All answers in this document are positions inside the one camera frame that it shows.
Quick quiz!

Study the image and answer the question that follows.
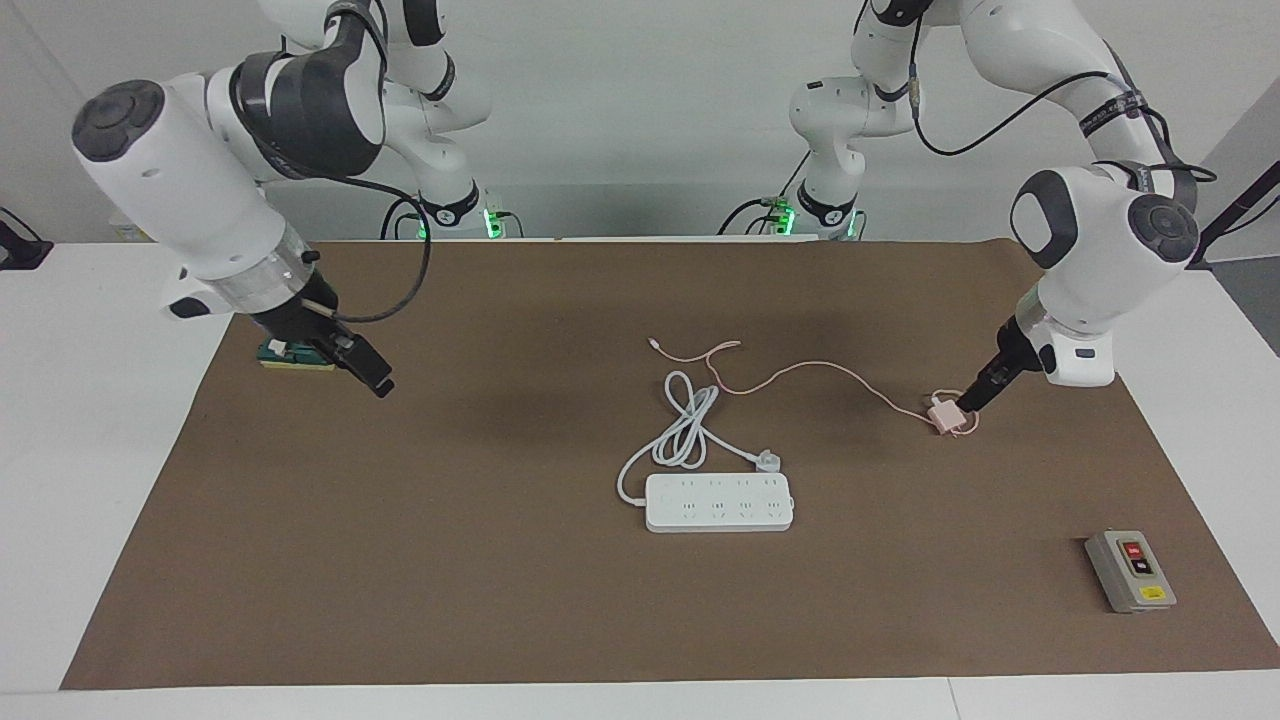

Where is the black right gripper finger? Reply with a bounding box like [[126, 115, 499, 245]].
[[321, 344, 391, 400], [338, 332, 396, 389]]

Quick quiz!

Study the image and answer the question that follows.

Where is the pink charger plug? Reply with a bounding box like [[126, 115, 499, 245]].
[[925, 395, 977, 437]]

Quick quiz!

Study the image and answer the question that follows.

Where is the pink charging cable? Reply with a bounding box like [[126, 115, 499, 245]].
[[647, 337, 983, 439]]

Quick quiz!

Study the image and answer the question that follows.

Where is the green circuit board fixture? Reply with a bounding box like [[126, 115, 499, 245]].
[[257, 337, 337, 373]]

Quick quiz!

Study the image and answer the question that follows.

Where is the brown table mat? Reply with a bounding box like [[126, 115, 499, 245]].
[[60, 238, 1280, 692]]

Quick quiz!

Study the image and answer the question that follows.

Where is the black tripod pole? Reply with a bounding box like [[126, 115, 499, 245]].
[[1194, 158, 1280, 267]]

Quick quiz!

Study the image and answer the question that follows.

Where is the white power strip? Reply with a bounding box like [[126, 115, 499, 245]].
[[644, 472, 797, 535]]

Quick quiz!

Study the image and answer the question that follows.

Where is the black stand foot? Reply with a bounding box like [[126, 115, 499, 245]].
[[0, 206, 55, 272]]

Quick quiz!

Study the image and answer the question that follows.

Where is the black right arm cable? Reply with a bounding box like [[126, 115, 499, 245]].
[[229, 0, 434, 324]]

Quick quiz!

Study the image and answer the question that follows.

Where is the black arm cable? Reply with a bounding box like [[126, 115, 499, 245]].
[[853, 0, 1218, 187], [229, 0, 434, 324]]

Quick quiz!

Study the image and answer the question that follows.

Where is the black base power cable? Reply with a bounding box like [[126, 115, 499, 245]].
[[714, 150, 803, 239], [379, 194, 427, 242]]

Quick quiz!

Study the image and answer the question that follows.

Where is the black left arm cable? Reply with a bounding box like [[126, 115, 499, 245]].
[[853, 0, 1218, 187]]

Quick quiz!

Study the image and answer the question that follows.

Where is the grey on-off switch box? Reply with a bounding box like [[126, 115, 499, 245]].
[[1084, 529, 1179, 615]]

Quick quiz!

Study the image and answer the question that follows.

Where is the white power strip cable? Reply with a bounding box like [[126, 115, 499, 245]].
[[616, 370, 784, 507]]

